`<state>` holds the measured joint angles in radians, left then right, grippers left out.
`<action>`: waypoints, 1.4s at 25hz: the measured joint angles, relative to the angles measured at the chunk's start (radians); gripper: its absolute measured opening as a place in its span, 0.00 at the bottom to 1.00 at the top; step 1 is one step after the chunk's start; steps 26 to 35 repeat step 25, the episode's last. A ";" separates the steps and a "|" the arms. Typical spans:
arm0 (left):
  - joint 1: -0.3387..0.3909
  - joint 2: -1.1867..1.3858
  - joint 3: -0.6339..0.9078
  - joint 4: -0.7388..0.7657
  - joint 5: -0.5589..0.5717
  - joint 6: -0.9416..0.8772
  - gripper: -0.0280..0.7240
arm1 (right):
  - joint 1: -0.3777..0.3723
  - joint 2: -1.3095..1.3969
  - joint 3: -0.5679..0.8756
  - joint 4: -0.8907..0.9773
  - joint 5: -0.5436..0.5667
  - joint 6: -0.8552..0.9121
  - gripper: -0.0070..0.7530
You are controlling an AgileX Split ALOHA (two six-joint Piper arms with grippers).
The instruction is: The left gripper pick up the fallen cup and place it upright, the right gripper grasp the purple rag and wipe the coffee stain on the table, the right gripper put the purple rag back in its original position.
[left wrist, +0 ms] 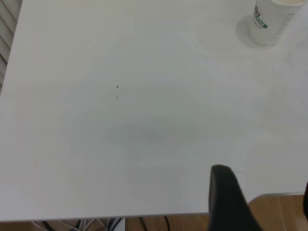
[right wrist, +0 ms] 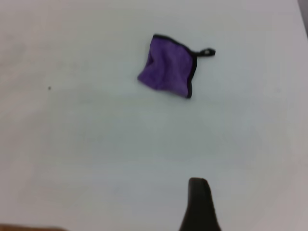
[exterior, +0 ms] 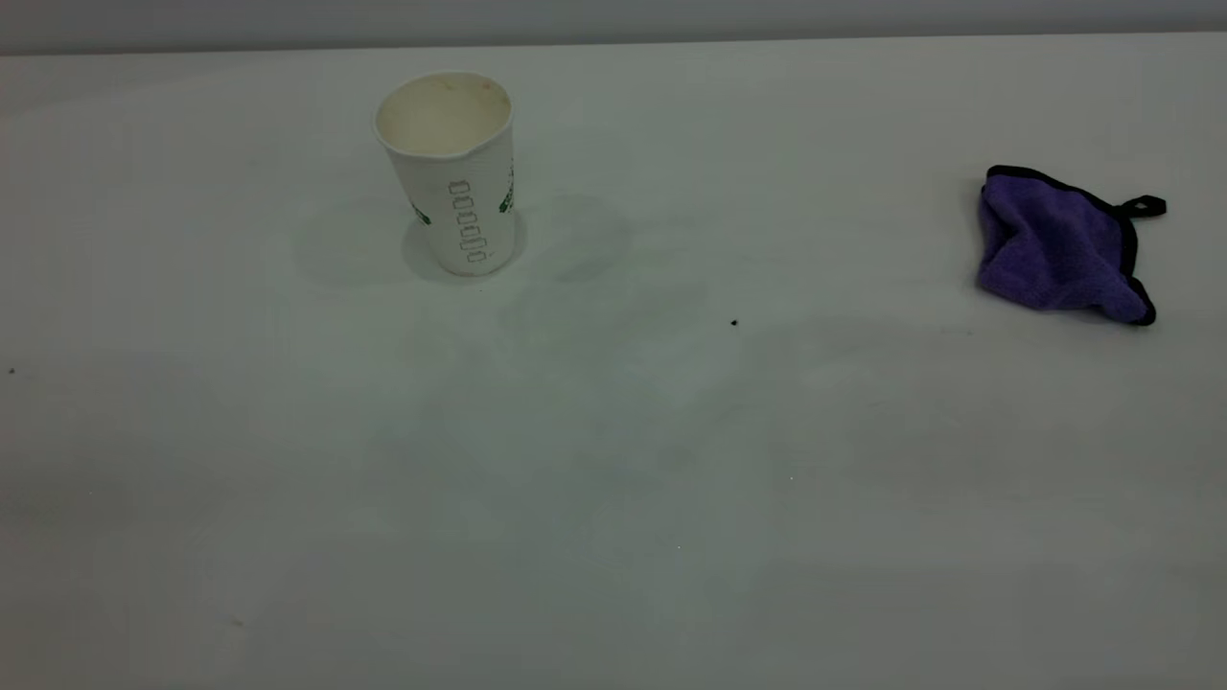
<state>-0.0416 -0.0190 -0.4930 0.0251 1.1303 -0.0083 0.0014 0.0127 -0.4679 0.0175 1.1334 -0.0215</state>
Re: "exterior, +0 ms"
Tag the white paper coffee cup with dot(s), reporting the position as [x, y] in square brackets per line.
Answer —
[460, 182]

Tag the purple cloth with black trim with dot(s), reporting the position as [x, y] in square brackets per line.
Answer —
[1054, 249]

